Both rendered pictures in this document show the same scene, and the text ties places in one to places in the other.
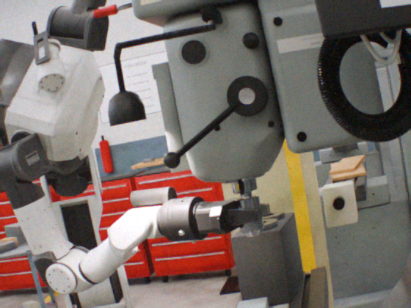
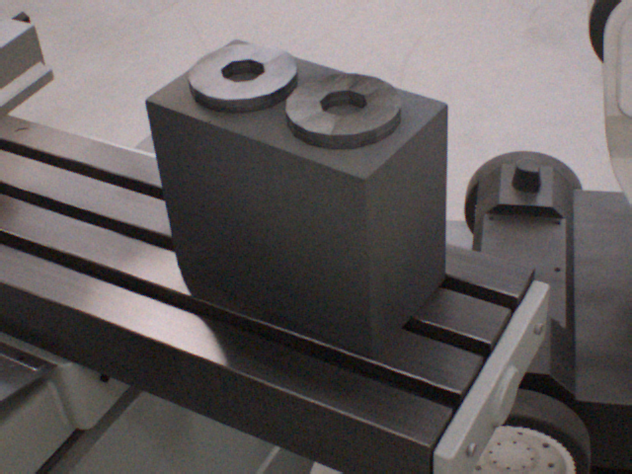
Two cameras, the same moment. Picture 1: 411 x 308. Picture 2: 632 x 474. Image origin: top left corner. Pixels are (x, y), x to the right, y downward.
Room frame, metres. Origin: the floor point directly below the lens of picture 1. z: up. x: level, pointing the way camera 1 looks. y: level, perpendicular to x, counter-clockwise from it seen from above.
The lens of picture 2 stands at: (1.97, -0.76, 1.58)
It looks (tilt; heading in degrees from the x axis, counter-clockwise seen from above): 39 degrees down; 112
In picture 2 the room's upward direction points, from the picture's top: 5 degrees counter-clockwise
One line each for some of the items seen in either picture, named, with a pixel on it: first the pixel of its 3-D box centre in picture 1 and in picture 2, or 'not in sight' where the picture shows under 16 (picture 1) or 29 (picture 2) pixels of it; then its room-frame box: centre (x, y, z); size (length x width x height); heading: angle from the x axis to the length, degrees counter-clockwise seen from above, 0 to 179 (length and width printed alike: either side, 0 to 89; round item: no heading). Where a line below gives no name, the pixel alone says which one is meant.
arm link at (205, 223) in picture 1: (208, 218); not in sight; (1.38, 0.01, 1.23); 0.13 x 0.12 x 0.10; 151
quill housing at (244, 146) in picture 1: (228, 92); not in sight; (1.33, -0.07, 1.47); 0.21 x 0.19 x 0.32; 170
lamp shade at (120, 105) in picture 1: (125, 106); not in sight; (1.34, 0.13, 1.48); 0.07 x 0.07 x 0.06
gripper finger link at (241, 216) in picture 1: (241, 217); not in sight; (1.31, -0.05, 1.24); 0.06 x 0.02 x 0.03; 61
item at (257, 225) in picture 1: (249, 215); not in sight; (1.34, -0.07, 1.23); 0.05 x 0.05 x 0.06
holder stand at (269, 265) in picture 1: (269, 257); (301, 187); (1.70, -0.11, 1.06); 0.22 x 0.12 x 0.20; 163
